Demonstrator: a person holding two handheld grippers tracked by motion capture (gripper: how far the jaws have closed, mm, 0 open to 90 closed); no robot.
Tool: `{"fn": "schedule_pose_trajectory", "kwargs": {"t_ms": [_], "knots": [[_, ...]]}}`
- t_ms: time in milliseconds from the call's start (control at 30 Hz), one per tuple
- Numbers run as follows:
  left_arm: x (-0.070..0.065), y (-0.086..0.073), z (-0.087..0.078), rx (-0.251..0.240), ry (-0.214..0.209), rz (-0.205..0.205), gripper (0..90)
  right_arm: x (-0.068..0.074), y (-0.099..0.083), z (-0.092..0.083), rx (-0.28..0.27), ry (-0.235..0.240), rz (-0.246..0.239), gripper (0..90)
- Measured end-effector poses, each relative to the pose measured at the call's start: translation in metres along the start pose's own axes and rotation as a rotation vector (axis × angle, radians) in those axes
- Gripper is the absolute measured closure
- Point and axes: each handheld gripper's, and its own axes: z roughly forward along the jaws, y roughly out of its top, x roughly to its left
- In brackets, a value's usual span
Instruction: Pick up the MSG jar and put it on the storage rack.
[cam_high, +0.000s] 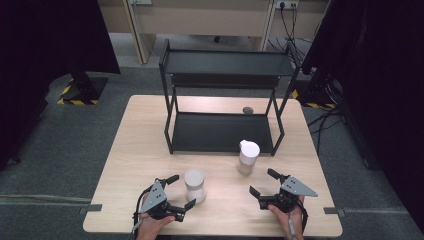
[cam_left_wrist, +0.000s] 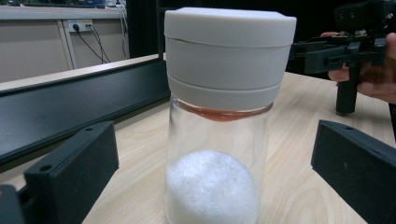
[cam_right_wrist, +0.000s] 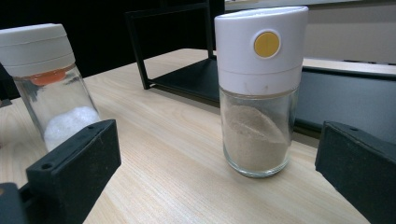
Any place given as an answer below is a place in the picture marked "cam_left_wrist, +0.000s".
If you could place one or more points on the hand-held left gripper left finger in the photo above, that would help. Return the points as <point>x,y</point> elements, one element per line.
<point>74,168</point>

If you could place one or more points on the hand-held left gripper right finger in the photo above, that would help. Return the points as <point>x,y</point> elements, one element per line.
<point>358,161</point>

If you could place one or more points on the white jar cap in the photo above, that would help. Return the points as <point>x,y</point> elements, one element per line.
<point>230,26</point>

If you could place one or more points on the glass jar with white lid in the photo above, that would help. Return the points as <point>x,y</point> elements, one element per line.
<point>224,68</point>

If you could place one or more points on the black metal frame rail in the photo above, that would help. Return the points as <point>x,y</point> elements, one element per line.
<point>62,109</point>

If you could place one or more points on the black metal frame post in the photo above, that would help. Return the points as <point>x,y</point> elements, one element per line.
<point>160,34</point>

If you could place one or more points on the white wall socket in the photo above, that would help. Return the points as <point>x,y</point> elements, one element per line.
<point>81,25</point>

